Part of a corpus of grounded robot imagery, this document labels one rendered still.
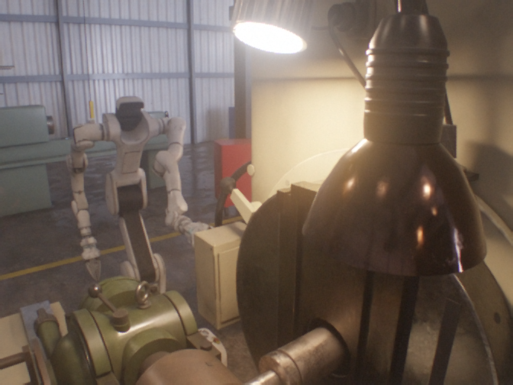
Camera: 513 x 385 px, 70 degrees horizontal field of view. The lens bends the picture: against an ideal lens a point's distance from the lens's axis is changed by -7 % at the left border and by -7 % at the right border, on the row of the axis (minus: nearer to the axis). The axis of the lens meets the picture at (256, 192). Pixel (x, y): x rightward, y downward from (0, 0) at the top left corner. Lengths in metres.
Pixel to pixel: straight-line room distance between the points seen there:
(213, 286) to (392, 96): 0.80
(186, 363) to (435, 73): 0.55
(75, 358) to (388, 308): 0.56
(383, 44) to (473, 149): 0.32
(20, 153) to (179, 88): 5.84
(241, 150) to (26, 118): 3.02
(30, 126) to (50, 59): 4.12
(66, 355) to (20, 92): 9.21
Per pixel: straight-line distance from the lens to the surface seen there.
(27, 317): 2.02
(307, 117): 0.76
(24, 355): 0.82
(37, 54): 9.96
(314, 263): 0.64
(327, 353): 0.66
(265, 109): 0.86
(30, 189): 6.14
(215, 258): 0.96
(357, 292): 0.60
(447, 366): 0.58
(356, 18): 0.64
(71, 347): 0.83
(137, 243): 2.22
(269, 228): 0.73
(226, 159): 4.91
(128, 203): 2.21
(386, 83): 0.29
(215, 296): 1.01
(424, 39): 0.29
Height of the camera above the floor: 1.73
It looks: 16 degrees down
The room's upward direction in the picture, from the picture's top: straight up
